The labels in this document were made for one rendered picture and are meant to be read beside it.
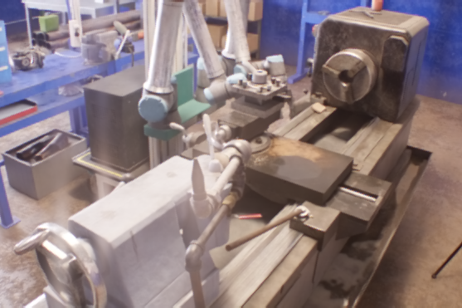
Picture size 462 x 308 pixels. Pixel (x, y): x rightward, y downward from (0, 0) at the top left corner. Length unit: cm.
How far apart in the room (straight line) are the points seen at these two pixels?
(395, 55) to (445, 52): 341
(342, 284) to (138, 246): 117
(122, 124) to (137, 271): 177
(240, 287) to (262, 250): 18
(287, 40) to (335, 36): 388
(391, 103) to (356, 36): 40
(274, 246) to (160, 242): 49
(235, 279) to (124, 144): 161
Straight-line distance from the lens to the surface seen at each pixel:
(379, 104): 244
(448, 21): 563
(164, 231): 103
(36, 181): 324
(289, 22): 623
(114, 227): 96
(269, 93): 177
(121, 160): 282
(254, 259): 136
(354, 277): 202
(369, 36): 238
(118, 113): 268
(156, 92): 218
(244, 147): 135
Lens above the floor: 173
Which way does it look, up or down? 27 degrees down
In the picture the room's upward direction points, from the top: 2 degrees clockwise
